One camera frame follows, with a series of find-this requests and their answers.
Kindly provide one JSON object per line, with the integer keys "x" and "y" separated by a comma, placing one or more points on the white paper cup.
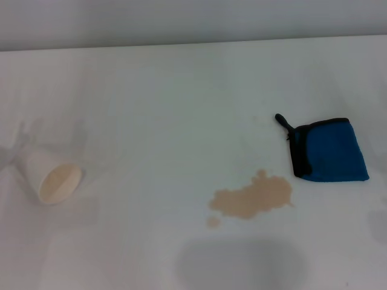
{"x": 36, "y": 167}

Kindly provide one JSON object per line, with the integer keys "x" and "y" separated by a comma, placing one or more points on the large brown liquid puddle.
{"x": 257, "y": 196}

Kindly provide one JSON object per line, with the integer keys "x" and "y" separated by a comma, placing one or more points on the blue rag with black trim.
{"x": 332, "y": 154}

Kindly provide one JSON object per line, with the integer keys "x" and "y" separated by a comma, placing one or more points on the small brown liquid drop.
{"x": 213, "y": 222}

